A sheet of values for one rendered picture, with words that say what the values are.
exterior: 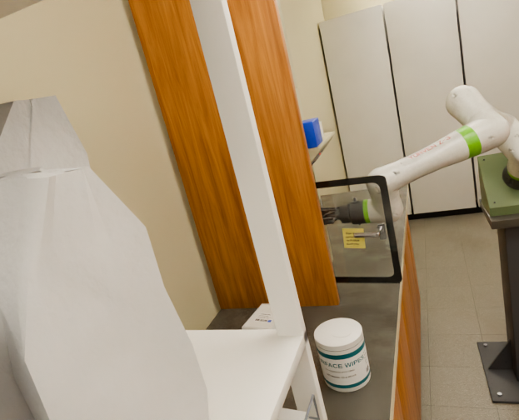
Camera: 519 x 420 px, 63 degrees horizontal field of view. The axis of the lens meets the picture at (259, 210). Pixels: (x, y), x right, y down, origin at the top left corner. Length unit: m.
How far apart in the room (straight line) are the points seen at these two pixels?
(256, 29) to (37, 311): 1.19
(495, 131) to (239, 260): 1.02
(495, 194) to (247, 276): 1.22
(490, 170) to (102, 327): 2.09
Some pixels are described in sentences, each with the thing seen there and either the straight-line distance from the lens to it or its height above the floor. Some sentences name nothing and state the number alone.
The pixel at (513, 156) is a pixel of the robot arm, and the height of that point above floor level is 1.23.
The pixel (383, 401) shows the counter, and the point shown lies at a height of 0.94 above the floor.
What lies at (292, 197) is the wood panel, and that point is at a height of 1.37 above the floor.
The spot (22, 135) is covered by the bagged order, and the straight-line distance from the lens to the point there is 0.58.
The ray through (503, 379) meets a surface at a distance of 2.72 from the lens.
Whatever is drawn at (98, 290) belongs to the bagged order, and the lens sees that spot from 0.37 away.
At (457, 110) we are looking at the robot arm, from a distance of 1.78.
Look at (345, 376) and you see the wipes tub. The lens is 1.22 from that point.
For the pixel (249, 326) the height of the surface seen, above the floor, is 0.98.
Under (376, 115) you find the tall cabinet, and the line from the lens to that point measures 4.60.
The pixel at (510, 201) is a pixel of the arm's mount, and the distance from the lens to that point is 2.24.
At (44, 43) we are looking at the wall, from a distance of 1.33.
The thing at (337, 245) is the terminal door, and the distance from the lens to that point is 1.58.
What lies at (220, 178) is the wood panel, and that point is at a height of 1.48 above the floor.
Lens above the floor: 1.76
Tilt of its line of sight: 16 degrees down
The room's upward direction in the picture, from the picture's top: 14 degrees counter-clockwise
